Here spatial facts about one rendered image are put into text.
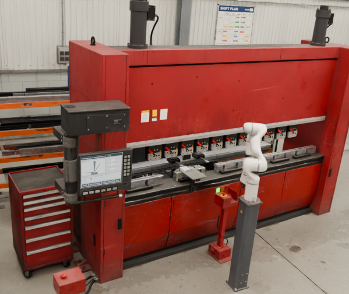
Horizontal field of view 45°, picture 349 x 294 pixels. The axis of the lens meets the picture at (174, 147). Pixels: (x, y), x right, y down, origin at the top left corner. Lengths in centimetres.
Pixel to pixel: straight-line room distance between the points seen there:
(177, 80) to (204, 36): 494
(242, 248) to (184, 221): 82
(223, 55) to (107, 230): 212
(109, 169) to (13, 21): 486
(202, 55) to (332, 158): 255
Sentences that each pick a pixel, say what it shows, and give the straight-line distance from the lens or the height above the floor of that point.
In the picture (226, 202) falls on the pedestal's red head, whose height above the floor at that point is 73.
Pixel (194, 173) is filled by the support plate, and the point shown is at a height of 100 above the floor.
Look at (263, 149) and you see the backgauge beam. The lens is 575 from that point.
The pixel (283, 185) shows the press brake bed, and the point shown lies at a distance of 570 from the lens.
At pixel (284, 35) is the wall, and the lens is 1037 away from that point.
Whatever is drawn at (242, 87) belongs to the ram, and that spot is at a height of 188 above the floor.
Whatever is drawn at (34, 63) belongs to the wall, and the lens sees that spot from 807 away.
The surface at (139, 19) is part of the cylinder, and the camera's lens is 404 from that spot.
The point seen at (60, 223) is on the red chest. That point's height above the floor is 58.
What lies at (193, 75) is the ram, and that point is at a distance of 436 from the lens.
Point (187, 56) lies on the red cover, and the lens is 426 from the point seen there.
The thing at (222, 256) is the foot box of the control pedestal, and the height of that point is 4.
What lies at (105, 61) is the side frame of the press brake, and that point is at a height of 225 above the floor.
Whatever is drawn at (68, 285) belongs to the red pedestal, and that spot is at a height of 78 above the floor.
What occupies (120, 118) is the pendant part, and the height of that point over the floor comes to 186.
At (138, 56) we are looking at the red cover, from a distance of 399.
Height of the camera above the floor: 288
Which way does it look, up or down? 21 degrees down
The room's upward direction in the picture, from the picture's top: 4 degrees clockwise
